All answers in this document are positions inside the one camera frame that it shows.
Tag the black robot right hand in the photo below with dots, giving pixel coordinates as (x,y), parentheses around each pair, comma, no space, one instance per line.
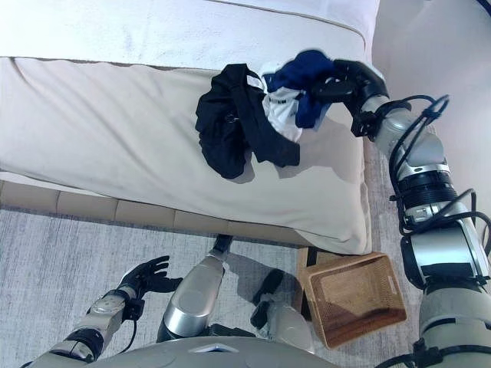
(364,80)

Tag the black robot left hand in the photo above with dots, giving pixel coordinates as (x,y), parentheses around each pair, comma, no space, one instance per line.
(149,278)

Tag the blue garment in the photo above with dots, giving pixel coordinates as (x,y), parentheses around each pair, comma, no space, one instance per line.
(307,69)

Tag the black garment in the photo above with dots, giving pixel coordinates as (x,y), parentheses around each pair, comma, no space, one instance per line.
(222,134)

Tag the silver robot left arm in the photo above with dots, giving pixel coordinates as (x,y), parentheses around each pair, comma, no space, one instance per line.
(107,306)

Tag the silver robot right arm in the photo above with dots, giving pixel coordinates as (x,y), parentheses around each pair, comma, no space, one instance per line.
(433,153)

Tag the brown wicker basket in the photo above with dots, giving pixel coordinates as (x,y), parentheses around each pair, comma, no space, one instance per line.
(356,299)

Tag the white bed sheet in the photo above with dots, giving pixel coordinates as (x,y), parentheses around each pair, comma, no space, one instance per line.
(153,30)

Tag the grey striped rug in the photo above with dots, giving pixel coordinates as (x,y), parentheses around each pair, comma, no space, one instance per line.
(57,260)

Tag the grey robot torso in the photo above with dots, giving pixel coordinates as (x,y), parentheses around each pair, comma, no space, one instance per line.
(230,356)

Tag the silver robot right leg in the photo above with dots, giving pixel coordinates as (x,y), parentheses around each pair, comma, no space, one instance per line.
(284,322)

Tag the beige duvet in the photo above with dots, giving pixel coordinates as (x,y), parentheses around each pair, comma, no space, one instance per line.
(96,134)

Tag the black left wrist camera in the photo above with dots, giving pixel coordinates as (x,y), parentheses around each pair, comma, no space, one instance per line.
(136,308)

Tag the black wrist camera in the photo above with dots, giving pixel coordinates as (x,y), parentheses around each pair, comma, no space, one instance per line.
(136,308)
(362,126)

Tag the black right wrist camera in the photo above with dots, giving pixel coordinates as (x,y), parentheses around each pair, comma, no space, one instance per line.
(362,126)

